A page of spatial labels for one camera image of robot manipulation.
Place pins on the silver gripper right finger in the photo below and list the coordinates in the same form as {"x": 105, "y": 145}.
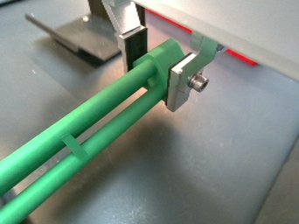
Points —
{"x": 185, "y": 75}

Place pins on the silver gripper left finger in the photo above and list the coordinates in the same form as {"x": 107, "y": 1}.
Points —
{"x": 127, "y": 17}

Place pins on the green three-prong object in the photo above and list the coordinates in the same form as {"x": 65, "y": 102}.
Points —
{"x": 149, "y": 75}

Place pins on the black curved fixture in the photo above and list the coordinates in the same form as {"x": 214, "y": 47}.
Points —
{"x": 89, "y": 34}

